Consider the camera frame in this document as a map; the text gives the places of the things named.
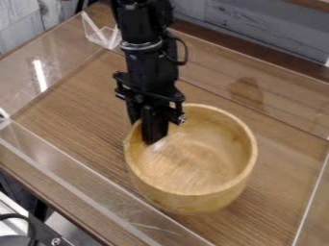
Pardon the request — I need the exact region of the black cable lower left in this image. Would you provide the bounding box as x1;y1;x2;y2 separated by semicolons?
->
0;212;40;246

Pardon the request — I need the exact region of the light wooden bowl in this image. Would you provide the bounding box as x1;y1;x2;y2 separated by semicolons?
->
123;103;258;214

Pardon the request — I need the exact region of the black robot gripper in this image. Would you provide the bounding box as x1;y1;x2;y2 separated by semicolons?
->
114;37;188;145

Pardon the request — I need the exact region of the clear acrylic corner bracket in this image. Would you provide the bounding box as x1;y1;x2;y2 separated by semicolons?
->
81;12;122;50

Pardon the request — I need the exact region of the clear acrylic tray wall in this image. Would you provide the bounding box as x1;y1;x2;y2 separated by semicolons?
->
0;17;329;246

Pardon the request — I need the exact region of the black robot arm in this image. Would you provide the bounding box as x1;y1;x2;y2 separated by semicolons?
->
111;0;188;145

